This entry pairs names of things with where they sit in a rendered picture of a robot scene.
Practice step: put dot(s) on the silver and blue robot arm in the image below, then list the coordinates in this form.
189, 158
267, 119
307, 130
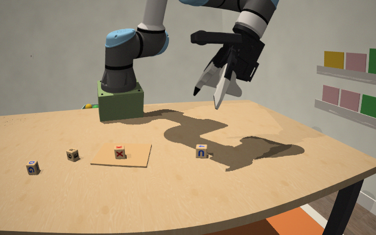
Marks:
151, 39

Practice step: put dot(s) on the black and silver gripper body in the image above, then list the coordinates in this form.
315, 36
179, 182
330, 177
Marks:
247, 53

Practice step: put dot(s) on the tan square mat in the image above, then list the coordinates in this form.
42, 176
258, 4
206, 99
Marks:
136, 155

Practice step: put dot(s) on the tan letter block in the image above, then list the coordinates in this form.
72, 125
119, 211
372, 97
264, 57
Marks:
32, 167
119, 152
201, 151
72, 154

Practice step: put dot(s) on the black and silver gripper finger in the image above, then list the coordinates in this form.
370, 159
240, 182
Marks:
209, 77
227, 81

